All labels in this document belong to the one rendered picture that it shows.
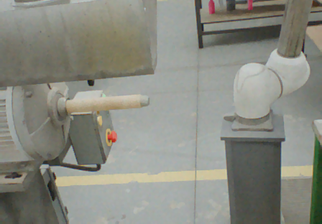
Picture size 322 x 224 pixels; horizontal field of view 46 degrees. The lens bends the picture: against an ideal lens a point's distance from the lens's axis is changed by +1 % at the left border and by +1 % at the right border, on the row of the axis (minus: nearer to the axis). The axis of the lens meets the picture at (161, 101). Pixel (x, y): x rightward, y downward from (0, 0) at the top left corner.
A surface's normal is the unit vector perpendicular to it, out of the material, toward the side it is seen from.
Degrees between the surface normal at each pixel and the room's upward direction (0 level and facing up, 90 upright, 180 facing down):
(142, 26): 90
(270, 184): 90
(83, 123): 90
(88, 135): 90
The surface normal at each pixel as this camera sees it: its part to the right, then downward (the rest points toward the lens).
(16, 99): -0.16, -0.13
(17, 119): -0.14, 0.16
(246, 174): -0.22, 0.49
